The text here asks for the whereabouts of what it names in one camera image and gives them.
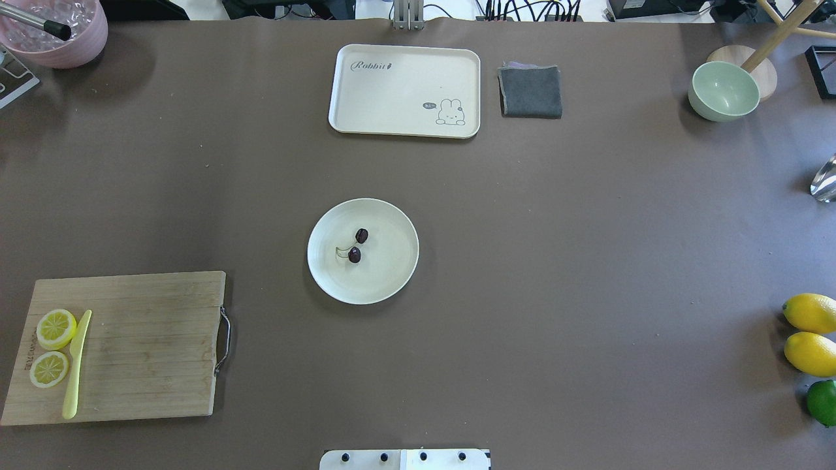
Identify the cream round plate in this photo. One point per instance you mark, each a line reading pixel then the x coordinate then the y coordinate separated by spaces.
pixel 389 256

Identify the cream rabbit tray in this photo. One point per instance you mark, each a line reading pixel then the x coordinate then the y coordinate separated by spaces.
pixel 406 91

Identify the grey folded cloth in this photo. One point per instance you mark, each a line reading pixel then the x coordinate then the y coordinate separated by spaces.
pixel 530 91

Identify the wooden cutting board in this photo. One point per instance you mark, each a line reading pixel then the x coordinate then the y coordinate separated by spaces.
pixel 151 348

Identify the mint green bowl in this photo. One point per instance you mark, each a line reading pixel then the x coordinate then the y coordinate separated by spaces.
pixel 721 92

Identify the upper lemon slice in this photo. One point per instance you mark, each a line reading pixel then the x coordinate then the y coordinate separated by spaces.
pixel 56 329

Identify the lemon slice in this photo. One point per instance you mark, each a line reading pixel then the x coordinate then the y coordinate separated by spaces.
pixel 49 369
pixel 56 329

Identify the wooden cup stand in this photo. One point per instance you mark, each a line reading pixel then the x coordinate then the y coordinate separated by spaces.
pixel 756 62

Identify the yellow plastic knife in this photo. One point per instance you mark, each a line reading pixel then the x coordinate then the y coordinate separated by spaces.
pixel 72 393

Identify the pink bowl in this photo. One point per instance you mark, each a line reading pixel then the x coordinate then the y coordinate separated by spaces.
pixel 55 34

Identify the lower lemon slice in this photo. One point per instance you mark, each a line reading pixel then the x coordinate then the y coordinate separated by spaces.
pixel 49 369

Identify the yellow lemon outer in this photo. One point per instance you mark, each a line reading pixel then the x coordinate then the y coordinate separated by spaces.
pixel 811 312

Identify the yellow lemon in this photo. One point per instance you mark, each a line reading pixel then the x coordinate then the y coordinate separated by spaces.
pixel 811 312
pixel 811 353

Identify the yellow lemon middle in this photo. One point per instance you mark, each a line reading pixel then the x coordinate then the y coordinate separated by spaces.
pixel 811 353

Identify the metal scoop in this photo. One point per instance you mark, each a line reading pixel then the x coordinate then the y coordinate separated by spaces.
pixel 822 187

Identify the green lime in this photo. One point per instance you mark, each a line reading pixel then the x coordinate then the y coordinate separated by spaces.
pixel 820 402

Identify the aluminium frame post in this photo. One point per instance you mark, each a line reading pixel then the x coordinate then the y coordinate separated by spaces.
pixel 407 15

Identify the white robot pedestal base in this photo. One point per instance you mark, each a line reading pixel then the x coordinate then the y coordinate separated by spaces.
pixel 418 458

